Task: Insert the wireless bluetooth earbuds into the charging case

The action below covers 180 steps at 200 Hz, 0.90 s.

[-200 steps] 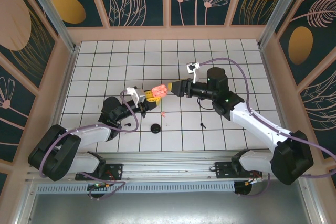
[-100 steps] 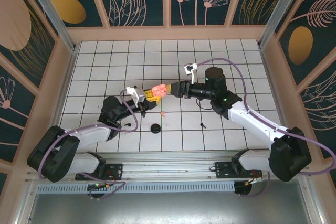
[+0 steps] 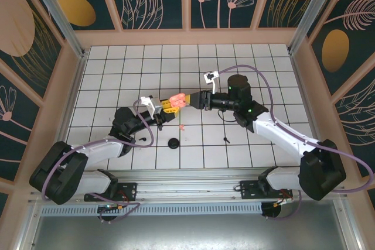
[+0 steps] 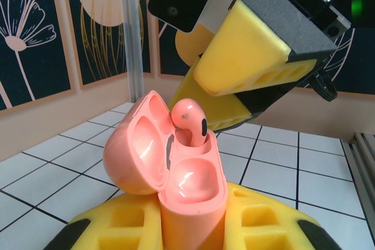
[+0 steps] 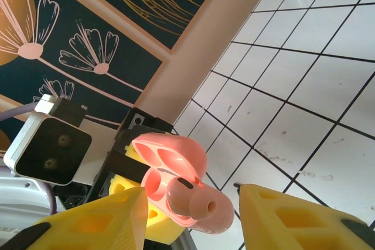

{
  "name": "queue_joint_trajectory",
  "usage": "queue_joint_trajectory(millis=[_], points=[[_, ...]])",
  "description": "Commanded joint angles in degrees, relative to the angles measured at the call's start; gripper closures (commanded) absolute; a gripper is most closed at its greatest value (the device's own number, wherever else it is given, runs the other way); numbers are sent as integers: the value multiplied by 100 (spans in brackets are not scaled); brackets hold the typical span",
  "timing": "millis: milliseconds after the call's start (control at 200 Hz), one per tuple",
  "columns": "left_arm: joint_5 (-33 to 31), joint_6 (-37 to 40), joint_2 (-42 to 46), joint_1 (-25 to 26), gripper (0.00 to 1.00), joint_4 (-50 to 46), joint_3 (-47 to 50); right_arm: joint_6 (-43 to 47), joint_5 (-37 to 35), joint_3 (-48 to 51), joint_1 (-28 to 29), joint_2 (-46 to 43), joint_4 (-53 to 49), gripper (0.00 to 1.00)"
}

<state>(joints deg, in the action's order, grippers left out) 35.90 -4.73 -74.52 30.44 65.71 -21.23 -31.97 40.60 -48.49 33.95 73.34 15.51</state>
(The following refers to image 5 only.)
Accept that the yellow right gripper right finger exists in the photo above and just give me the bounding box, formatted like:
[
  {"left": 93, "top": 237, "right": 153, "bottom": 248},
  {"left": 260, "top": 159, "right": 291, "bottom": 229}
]
[{"left": 238, "top": 183, "right": 375, "bottom": 250}]

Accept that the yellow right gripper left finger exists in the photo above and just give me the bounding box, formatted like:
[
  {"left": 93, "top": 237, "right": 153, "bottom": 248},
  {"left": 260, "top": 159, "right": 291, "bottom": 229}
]
[{"left": 0, "top": 187, "right": 148, "bottom": 250}]

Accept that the pink earbud charging case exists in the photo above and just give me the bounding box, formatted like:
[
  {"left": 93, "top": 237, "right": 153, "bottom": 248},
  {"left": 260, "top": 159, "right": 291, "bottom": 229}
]
[{"left": 131, "top": 132, "right": 235, "bottom": 235}]

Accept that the pink wireless earbud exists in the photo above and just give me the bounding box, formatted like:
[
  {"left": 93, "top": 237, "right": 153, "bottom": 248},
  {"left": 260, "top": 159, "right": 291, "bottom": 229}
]
[{"left": 166, "top": 177, "right": 219, "bottom": 222}]

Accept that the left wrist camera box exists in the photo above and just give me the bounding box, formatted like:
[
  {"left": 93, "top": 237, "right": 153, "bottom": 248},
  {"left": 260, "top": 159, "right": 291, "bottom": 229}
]
[{"left": 0, "top": 97, "right": 93, "bottom": 232}]

